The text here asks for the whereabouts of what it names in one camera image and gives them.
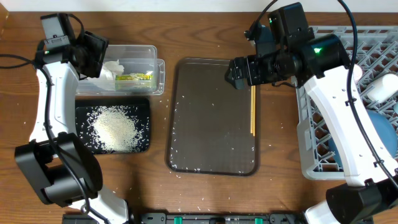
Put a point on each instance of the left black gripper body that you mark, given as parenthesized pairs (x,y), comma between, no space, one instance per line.
(92,51)

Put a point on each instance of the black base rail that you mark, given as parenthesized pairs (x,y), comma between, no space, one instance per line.
(275,218)

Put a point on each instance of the white green wrapper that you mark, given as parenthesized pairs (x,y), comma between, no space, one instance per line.
(114,76)

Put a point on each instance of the dark blue plate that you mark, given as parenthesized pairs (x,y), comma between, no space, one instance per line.
(384,129)

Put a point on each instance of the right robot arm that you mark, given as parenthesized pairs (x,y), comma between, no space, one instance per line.
(287,47)

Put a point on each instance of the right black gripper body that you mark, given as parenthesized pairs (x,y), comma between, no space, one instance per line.
(269,68)

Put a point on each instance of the clear plastic bin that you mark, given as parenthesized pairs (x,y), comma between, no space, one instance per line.
(144,57)

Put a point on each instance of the black plastic bin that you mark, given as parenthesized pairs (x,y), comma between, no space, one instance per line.
(118,124)

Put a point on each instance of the cream white cup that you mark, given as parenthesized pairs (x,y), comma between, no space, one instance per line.
(383,88)

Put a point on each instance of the pile of white rice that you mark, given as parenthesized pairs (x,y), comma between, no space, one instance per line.
(115,129)

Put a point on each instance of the pink plastic cup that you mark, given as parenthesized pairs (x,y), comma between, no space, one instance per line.
(357,73)

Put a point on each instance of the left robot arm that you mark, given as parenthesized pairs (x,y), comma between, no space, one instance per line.
(58,166)

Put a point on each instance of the dark brown serving tray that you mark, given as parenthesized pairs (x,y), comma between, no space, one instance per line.
(210,124)

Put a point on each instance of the grey dishwasher rack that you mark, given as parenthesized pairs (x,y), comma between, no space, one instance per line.
(377,56)

